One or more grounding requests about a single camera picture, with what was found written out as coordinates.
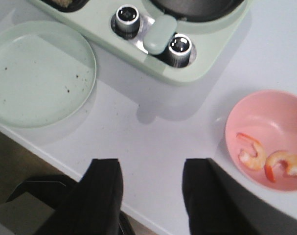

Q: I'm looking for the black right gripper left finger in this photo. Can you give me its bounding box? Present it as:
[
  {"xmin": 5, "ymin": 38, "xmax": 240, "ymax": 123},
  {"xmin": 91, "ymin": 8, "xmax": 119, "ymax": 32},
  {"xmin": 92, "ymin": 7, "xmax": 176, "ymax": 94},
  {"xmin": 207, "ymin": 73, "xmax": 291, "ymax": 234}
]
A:
[{"xmin": 35, "ymin": 159, "xmax": 123, "ymax": 235}]

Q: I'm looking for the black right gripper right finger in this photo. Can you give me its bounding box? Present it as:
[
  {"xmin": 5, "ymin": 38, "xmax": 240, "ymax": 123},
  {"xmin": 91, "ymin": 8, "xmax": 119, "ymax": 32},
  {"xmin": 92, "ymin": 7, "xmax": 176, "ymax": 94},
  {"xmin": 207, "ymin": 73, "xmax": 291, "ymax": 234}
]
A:
[{"xmin": 182, "ymin": 158, "xmax": 261, "ymax": 235}]

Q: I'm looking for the cooked shrimp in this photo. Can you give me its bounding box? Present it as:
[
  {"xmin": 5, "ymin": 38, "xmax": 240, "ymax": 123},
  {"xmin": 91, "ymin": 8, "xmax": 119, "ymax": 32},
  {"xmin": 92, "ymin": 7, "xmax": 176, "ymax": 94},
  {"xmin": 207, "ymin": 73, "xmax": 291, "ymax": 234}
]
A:
[
  {"xmin": 236, "ymin": 133, "xmax": 267, "ymax": 171},
  {"xmin": 264, "ymin": 150, "xmax": 297, "ymax": 182}
]

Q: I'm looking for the white bread slice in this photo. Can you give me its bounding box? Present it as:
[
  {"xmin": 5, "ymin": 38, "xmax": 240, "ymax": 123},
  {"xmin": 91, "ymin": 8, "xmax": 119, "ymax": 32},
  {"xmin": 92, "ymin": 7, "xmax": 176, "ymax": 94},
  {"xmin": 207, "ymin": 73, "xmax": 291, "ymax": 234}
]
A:
[{"xmin": 52, "ymin": 0, "xmax": 73, "ymax": 8}]

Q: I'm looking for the black robot base below table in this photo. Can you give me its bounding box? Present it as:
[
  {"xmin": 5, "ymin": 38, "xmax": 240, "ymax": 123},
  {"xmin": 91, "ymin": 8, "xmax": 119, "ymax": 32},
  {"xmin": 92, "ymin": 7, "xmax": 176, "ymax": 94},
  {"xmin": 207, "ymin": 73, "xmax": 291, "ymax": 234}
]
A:
[{"xmin": 6, "ymin": 174, "xmax": 137, "ymax": 235}]

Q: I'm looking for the mint green breakfast maker base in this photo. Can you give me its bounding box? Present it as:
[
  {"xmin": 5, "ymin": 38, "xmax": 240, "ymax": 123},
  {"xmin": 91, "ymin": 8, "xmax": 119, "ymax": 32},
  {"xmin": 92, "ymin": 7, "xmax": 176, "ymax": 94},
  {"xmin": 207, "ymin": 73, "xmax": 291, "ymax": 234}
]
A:
[{"xmin": 33, "ymin": 0, "xmax": 252, "ymax": 84}]

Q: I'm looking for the pink bowl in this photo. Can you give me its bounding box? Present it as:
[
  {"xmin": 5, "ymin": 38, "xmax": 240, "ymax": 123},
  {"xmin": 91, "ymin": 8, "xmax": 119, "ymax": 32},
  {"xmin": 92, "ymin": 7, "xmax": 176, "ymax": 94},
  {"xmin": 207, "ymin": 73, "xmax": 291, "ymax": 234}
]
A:
[{"xmin": 225, "ymin": 90, "xmax": 297, "ymax": 191}]

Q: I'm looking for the mint green round plate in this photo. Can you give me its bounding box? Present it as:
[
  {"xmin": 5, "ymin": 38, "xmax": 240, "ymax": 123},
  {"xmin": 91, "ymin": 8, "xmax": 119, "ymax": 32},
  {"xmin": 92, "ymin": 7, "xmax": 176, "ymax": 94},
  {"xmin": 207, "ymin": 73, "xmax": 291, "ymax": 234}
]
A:
[{"xmin": 0, "ymin": 21, "xmax": 96, "ymax": 128}]

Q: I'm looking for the right silver control knob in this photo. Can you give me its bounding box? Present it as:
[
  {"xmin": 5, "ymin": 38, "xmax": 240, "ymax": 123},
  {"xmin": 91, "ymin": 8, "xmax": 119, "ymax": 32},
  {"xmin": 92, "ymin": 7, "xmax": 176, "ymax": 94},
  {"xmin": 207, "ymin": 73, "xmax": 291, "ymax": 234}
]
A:
[{"xmin": 167, "ymin": 33, "xmax": 192, "ymax": 68}]

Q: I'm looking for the silver control knob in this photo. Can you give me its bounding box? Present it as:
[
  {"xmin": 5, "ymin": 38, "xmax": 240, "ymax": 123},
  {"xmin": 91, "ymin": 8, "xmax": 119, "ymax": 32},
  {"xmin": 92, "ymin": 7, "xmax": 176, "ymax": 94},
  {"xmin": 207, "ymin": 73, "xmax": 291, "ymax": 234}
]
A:
[
  {"xmin": 167, "ymin": 33, "xmax": 192, "ymax": 68},
  {"xmin": 115, "ymin": 4, "xmax": 140, "ymax": 34}
]

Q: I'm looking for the left silver control knob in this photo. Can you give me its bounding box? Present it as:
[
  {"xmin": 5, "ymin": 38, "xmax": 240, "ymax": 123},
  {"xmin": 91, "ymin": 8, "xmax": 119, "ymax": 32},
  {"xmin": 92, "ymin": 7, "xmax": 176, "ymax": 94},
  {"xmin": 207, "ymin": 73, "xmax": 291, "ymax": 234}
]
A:
[{"xmin": 115, "ymin": 4, "xmax": 140, "ymax": 34}]

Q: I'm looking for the black round frying pan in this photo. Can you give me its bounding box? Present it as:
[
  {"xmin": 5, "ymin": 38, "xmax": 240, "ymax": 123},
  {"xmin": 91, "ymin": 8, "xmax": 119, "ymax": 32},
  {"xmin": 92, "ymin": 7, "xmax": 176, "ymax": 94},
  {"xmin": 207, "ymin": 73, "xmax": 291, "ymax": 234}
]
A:
[{"xmin": 152, "ymin": 0, "xmax": 243, "ymax": 23}]

